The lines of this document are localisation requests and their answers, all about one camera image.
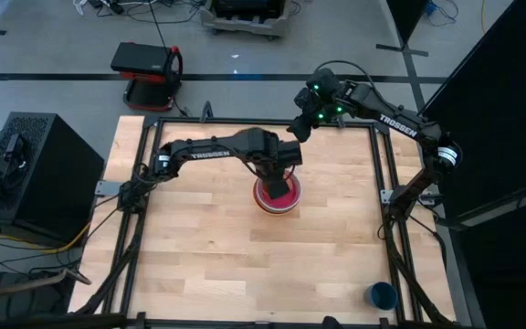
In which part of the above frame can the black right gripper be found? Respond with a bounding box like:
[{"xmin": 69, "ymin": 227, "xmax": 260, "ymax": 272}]
[{"xmin": 287, "ymin": 87, "xmax": 332, "ymax": 143}]

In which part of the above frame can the blue plastic cup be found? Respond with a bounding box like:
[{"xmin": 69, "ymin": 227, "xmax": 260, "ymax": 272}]
[{"xmin": 364, "ymin": 281, "xmax": 400, "ymax": 312}]

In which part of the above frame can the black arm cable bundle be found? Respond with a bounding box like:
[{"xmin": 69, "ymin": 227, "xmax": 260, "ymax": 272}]
[
  {"xmin": 381, "ymin": 214, "xmax": 449, "ymax": 326},
  {"xmin": 76, "ymin": 212, "xmax": 148, "ymax": 316}
]

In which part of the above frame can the blue cable bundle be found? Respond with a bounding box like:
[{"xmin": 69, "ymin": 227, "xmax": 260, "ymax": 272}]
[{"xmin": 425, "ymin": 0, "xmax": 459, "ymax": 27}]

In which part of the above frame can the brown curved strap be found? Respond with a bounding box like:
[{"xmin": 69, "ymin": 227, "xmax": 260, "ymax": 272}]
[{"xmin": 0, "ymin": 268, "xmax": 92, "ymax": 302}]

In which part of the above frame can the grey equipment dolly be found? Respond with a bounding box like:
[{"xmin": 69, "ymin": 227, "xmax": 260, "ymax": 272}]
[{"xmin": 198, "ymin": 0, "xmax": 292, "ymax": 40}]

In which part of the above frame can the black hanging cable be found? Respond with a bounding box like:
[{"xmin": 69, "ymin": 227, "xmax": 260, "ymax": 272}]
[{"xmin": 146, "ymin": 0, "xmax": 174, "ymax": 54}]

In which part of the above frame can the red and black cart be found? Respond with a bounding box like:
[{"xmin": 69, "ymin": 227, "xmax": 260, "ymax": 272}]
[{"xmin": 110, "ymin": 40, "xmax": 184, "ymax": 113}]

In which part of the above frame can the white plastic bowl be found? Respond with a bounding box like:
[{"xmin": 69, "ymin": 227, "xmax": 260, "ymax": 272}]
[{"xmin": 254, "ymin": 171, "xmax": 302, "ymax": 215}]

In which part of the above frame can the yellow floor cable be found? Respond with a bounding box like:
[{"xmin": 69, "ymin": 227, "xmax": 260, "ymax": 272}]
[{"xmin": 0, "ymin": 221, "xmax": 93, "ymax": 255}]

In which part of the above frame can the black floor box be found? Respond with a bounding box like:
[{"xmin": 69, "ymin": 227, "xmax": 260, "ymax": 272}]
[{"xmin": 0, "ymin": 271, "xmax": 76, "ymax": 324}]

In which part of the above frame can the black partition with foot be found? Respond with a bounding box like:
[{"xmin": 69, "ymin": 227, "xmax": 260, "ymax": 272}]
[{"xmin": 375, "ymin": 0, "xmax": 430, "ymax": 58}]

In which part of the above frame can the grey metal beam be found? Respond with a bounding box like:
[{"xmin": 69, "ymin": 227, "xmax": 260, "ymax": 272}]
[{"xmin": 436, "ymin": 177, "xmax": 526, "ymax": 231}]

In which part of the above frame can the black metal table frame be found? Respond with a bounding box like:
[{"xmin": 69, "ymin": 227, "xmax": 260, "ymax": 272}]
[{"xmin": 74, "ymin": 101, "xmax": 458, "ymax": 329}]

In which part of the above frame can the black device on tower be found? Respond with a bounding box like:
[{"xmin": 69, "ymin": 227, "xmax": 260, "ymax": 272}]
[{"xmin": 0, "ymin": 132, "xmax": 30, "ymax": 186}]

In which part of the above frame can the large black partition panel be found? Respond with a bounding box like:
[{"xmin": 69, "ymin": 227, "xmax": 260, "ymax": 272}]
[{"xmin": 417, "ymin": 0, "xmax": 526, "ymax": 216}]

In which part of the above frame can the black computer tower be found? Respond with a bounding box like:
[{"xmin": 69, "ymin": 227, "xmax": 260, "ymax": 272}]
[{"xmin": 0, "ymin": 111, "xmax": 106, "ymax": 244}]

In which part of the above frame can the black power strip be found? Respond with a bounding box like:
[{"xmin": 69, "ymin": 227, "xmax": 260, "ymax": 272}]
[{"xmin": 88, "ymin": 0, "xmax": 125, "ymax": 15}]

